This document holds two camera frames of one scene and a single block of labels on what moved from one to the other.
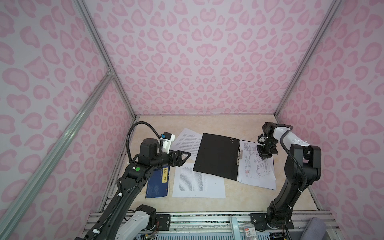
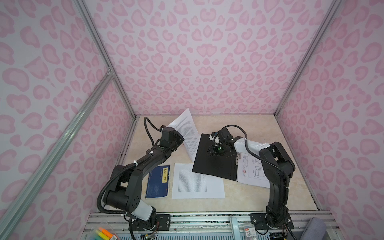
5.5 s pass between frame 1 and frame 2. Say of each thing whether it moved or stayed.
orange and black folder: stayed
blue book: stayed
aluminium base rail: stayed
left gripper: moved
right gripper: moved
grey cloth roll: stayed
